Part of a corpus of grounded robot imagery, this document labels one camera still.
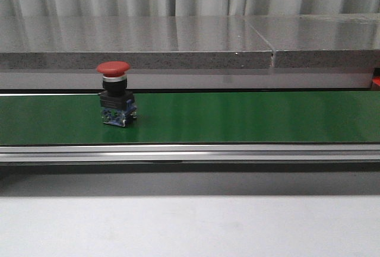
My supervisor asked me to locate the grey stone countertop slab right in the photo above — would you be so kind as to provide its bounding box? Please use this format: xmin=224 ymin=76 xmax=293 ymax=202
xmin=245 ymin=14 xmax=379 ymax=72

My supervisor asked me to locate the grey stone countertop slab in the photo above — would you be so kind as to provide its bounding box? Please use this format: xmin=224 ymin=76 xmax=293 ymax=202
xmin=1 ymin=16 xmax=272 ymax=71
xmin=245 ymin=14 xmax=379 ymax=72

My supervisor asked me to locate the green conveyor belt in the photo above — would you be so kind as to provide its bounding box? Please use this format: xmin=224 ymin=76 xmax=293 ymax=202
xmin=1 ymin=91 xmax=379 ymax=145

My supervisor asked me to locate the grey stone countertop slab left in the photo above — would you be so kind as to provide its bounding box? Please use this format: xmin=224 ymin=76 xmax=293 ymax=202
xmin=1 ymin=16 xmax=272 ymax=71

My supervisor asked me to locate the red plastic tray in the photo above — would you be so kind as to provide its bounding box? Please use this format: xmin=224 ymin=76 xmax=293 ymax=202
xmin=370 ymin=76 xmax=380 ymax=91

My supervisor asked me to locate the aluminium conveyor side rail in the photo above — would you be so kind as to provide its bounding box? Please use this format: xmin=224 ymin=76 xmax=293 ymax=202
xmin=1 ymin=143 xmax=379 ymax=166

